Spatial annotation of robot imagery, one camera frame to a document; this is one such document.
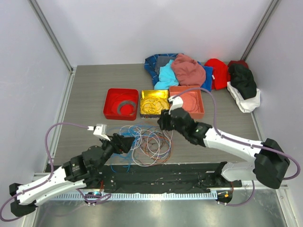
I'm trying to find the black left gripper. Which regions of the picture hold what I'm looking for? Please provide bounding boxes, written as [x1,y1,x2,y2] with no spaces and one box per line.
[95,133,135,171]

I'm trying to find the pink cable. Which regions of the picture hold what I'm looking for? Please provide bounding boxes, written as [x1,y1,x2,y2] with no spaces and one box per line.
[181,91,201,112]

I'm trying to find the thin yellow cable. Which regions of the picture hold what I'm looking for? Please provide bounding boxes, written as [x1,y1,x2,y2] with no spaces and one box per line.
[141,92,170,116]

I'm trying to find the red cable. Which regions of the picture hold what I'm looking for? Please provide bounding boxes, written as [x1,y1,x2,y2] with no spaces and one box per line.
[111,93,138,114]

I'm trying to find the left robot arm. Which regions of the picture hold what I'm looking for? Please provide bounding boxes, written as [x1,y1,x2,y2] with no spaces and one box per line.
[9,133,135,217]

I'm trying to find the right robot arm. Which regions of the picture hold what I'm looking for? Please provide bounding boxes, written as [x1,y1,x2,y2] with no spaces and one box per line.
[157,108,290,189]

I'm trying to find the salmon pink box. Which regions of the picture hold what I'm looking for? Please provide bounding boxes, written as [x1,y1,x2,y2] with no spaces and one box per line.
[169,86,205,120]

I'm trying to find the gold metal tin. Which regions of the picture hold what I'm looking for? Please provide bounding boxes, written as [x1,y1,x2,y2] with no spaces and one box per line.
[140,90,170,119]

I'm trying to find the red plastic box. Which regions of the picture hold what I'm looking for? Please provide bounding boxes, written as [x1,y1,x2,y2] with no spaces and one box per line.
[103,88,139,121]

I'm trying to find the cyan cloth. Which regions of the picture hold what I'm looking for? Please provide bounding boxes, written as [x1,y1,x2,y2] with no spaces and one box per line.
[154,60,179,90]

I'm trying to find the grey tape roll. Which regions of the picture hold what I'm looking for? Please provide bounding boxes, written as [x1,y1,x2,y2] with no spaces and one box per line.
[117,100,137,116]

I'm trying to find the royal blue cloth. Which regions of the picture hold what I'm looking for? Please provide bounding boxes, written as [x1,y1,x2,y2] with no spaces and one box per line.
[198,61,213,92]

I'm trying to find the dusty pink cloth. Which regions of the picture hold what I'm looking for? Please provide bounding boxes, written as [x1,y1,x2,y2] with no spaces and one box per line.
[171,53,206,87]

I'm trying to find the grey cloth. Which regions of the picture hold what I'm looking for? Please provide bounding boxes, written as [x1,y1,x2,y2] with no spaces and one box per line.
[155,56,176,75]

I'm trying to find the black cloth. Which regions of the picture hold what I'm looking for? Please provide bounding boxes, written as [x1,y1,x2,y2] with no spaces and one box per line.
[228,64,257,100]

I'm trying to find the dark red cloth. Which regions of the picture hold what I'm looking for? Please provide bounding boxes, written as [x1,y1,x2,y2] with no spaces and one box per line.
[227,60,249,69]

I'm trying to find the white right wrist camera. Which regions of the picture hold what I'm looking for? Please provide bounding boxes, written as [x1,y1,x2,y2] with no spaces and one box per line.
[168,96,183,112]

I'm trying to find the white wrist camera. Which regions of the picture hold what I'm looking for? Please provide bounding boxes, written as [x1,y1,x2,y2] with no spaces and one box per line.
[87,124,110,141]
[168,96,183,112]

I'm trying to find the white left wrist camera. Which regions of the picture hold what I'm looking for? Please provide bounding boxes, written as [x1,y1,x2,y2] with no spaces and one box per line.
[87,124,110,141]

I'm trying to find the brown cable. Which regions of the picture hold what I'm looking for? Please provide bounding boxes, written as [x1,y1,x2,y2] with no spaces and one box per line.
[132,129,175,164]

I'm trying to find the white slotted cable duct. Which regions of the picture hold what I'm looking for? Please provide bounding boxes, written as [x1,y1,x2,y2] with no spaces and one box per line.
[51,191,217,201]

